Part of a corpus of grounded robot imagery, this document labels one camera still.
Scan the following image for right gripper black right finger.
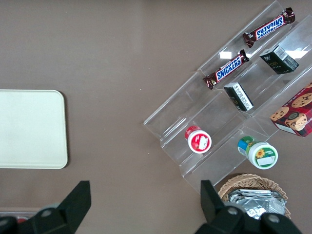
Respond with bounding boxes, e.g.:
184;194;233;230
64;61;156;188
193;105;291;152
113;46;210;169
195;180;261;234

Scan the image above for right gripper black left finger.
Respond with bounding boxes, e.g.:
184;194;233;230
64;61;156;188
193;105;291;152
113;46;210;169
24;180;92;234

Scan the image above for light wicker basket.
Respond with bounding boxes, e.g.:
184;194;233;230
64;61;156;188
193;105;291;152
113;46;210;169
217;173;292;221

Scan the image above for cream plastic tray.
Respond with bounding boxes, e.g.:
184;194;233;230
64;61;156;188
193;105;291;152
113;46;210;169
0;89;68;170

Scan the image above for stacked foil containers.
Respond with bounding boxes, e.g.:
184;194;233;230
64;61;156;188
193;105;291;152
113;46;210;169
228;188;286;220

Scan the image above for clear acrylic bottle rack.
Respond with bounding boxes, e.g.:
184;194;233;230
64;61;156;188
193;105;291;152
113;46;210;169
0;206;39;224

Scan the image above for red lidded small jar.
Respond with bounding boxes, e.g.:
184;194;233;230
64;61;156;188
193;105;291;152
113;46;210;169
184;125;212;155

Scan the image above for green lidded sunflower jar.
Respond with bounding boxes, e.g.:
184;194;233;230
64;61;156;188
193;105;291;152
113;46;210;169
237;136;279;170

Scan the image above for clear acrylic stepped shelf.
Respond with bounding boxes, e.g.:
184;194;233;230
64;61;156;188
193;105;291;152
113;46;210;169
143;0;312;195

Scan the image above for small dark green box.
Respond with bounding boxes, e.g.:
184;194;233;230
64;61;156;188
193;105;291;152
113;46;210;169
223;81;254;112
259;43;300;75

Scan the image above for red chocolate chip cookie box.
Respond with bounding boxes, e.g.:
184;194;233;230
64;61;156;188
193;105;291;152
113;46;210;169
270;82;312;138

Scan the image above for Snickers chocolate bar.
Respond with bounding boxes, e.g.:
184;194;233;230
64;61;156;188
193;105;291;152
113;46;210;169
242;7;296;49
202;49;250;91

